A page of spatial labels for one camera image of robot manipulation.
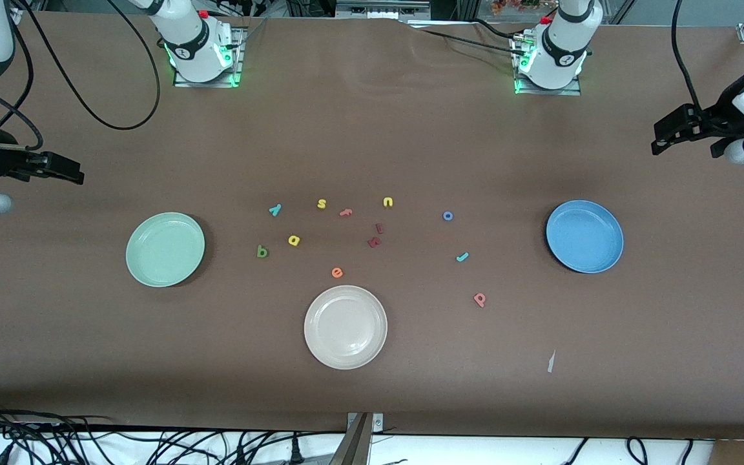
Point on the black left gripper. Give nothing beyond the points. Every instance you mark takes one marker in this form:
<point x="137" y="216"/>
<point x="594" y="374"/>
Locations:
<point x="723" y="120"/>

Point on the green letter b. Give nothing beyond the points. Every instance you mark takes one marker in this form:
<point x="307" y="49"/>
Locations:
<point x="259" y="248"/>

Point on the teal letter y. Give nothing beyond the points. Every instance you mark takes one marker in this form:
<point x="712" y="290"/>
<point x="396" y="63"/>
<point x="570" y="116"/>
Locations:
<point x="275" y="210"/>

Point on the yellow letter a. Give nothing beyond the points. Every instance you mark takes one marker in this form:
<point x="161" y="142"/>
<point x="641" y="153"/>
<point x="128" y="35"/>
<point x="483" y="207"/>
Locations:
<point x="298" y="243"/>

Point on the pink letter p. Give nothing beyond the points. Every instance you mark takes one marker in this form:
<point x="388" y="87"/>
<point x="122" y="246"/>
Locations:
<point x="479" y="303"/>

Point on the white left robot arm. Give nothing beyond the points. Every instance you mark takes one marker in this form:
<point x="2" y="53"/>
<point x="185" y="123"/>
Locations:
<point x="562" y="45"/>

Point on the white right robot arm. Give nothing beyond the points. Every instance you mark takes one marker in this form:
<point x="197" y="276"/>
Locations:
<point x="194" y="45"/>

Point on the green plate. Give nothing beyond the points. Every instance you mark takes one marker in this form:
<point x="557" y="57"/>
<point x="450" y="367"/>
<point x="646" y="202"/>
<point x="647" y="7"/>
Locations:
<point x="165" y="250"/>

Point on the blue plate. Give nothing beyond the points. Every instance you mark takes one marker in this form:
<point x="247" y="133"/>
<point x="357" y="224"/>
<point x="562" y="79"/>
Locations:
<point x="584" y="236"/>

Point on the orange flower decoration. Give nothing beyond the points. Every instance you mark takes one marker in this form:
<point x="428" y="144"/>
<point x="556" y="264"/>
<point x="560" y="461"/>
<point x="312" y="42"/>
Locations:
<point x="514" y="5"/>

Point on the small grey paper scrap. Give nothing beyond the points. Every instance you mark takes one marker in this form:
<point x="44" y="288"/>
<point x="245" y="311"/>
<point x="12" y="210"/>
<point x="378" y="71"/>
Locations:
<point x="551" y="363"/>

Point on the brown table cover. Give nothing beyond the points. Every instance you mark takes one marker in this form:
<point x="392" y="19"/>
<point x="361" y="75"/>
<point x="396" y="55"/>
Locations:
<point x="372" y="129"/>

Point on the grey box behind table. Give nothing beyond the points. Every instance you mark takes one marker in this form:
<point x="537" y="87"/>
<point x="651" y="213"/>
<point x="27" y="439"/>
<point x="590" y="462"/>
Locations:
<point x="382" y="8"/>

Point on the dark red letter k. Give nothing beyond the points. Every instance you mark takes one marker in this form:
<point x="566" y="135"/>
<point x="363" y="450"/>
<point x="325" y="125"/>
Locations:
<point x="374" y="243"/>

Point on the beige plate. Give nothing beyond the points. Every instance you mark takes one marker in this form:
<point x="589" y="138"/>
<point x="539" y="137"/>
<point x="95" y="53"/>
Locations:
<point x="345" y="327"/>

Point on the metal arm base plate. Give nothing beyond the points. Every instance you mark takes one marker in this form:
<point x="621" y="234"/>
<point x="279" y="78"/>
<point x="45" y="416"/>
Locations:
<point x="207" y="84"/>
<point x="546" y="92"/>

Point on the metal corner bracket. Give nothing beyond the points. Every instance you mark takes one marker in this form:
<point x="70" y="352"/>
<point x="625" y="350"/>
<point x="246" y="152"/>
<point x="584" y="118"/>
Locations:
<point x="17" y="17"/>

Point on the metal table bracket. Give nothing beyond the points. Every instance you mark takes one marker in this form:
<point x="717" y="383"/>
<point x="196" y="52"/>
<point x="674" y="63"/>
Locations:
<point x="377" y="421"/>

